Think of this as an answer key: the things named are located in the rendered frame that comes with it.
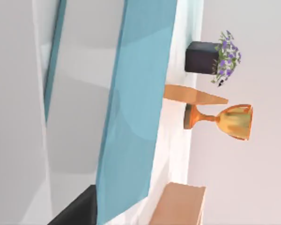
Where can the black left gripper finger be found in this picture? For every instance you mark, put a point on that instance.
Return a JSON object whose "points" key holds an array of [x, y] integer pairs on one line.
{"points": [[82, 211]]}

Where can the flat wooden board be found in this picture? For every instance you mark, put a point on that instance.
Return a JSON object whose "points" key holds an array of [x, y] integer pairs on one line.
{"points": [[185, 93]]}

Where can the gold trophy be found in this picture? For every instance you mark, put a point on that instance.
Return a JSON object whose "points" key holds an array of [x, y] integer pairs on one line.
{"points": [[234, 123]]}

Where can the black pot with purple flowers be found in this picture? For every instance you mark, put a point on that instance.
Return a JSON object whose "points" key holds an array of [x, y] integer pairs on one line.
{"points": [[200, 57]]}

